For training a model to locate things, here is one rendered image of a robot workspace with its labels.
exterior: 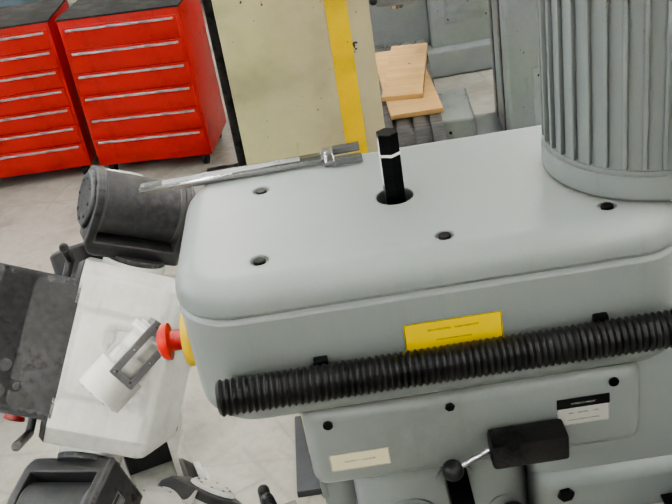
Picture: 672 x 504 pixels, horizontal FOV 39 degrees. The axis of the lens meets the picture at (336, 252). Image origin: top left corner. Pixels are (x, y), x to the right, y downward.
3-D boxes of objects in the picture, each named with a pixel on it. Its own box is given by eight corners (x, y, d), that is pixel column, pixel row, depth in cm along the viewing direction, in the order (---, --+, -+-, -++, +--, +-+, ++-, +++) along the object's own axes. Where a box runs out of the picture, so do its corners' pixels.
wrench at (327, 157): (139, 200, 101) (137, 193, 100) (142, 185, 104) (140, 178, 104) (363, 161, 101) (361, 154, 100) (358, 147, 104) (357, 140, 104)
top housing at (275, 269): (202, 439, 90) (162, 301, 82) (216, 293, 113) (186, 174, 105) (690, 364, 89) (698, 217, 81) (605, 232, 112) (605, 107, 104)
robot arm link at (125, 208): (77, 229, 140) (100, 233, 128) (86, 170, 141) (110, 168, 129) (152, 240, 146) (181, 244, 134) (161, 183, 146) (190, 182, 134)
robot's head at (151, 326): (95, 357, 123) (101, 364, 116) (140, 308, 125) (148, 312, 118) (131, 388, 125) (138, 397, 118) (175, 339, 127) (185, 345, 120)
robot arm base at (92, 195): (64, 239, 139) (78, 263, 129) (82, 155, 136) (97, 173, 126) (162, 252, 146) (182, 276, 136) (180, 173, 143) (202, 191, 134)
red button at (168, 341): (160, 369, 99) (151, 338, 97) (164, 347, 103) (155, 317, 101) (191, 364, 99) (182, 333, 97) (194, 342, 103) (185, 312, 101)
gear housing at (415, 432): (316, 494, 95) (299, 418, 90) (308, 352, 117) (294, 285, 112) (643, 444, 95) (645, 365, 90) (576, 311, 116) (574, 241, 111)
